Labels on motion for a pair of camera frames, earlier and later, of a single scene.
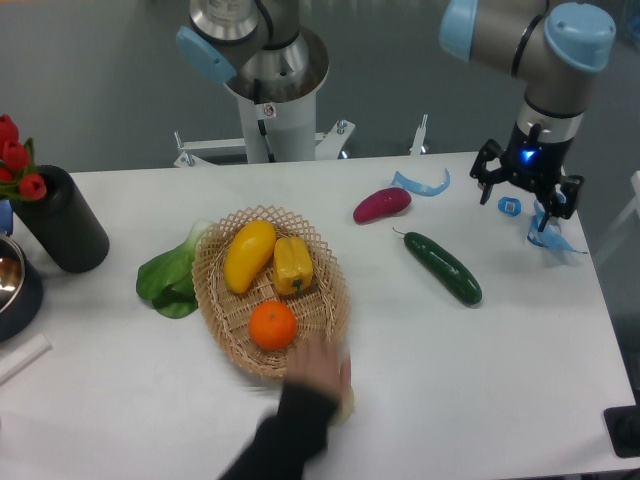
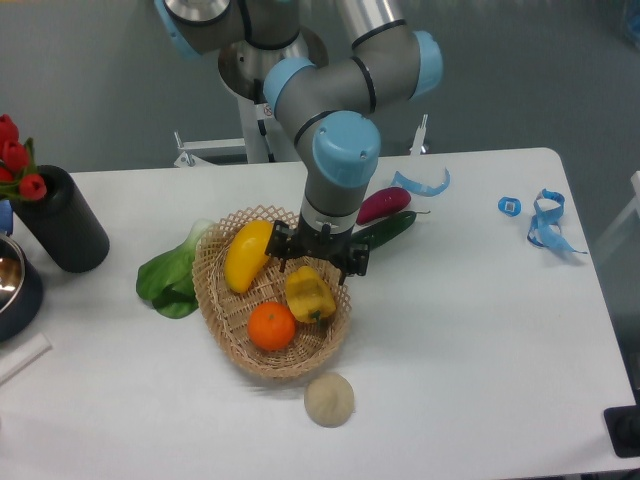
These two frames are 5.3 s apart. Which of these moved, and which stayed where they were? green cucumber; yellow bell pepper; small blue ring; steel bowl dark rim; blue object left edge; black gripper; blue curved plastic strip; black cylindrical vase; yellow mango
Moved: yellow bell pepper; green cucumber; black gripper
Stayed: black cylindrical vase; blue curved plastic strip; blue object left edge; steel bowl dark rim; yellow mango; small blue ring
